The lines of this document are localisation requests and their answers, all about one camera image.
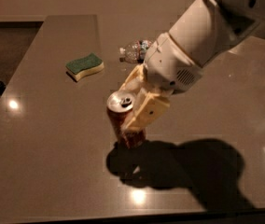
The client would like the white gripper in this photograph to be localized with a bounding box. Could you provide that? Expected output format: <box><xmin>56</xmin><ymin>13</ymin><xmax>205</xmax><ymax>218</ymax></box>
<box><xmin>119</xmin><ymin>33</ymin><xmax>202</xmax><ymax>132</ymax></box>

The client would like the red coke can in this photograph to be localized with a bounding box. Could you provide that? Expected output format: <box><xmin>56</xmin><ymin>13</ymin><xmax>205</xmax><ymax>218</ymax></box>
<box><xmin>106</xmin><ymin>91</ymin><xmax>146</xmax><ymax>148</ymax></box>

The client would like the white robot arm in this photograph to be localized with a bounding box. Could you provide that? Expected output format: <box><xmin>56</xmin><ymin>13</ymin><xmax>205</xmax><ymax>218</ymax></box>
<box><xmin>121</xmin><ymin>0</ymin><xmax>265</xmax><ymax>132</ymax></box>

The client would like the clear plastic water bottle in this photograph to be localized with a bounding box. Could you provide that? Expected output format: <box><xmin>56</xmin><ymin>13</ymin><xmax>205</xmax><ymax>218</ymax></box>
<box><xmin>119</xmin><ymin>39</ymin><xmax>152</xmax><ymax>63</ymax></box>

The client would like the green yellow sponge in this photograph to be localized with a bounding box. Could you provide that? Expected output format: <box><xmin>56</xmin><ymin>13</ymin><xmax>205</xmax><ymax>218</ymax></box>
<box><xmin>65</xmin><ymin>53</ymin><xmax>105</xmax><ymax>81</ymax></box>

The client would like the small black object on floor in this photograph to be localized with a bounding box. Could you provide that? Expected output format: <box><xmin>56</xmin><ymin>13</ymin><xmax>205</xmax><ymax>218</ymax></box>
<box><xmin>0</xmin><ymin>81</ymin><xmax>6</xmax><ymax>95</ymax></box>

